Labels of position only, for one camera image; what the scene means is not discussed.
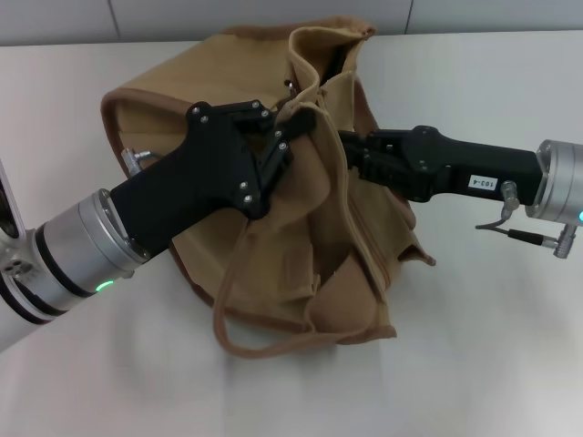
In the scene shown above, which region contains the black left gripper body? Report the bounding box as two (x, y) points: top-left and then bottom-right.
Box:
(108, 98), (275, 257)

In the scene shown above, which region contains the gripper cable with connectors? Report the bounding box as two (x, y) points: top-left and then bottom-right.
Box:
(119, 147), (159, 177)
(473, 178), (583, 261)

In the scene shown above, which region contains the left gripper cable with connectors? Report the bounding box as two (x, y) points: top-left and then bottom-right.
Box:
(119, 147), (159, 177)

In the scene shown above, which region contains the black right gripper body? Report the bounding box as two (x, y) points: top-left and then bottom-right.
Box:
(406, 126), (547, 207)

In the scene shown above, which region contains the khaki canvas food bag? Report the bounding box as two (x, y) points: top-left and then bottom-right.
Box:
(99, 15), (437, 364)

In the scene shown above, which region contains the right gripper cable with connectors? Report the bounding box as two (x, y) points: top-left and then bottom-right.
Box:
(473, 178), (583, 261)

